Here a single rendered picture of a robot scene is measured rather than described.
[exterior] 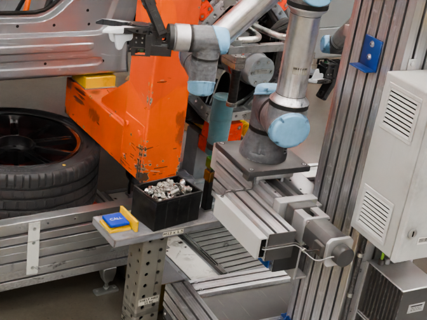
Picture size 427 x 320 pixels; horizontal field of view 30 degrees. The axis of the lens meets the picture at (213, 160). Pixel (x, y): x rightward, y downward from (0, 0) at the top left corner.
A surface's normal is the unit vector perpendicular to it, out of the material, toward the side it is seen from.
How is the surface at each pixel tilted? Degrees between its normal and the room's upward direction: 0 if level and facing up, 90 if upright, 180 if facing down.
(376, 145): 90
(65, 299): 0
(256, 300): 0
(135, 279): 90
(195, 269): 0
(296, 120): 98
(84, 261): 90
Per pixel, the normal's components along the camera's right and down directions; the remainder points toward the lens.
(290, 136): 0.20, 0.55
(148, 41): 0.24, 0.31
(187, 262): 0.14, -0.90
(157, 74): 0.54, 0.42
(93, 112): -0.83, 0.12
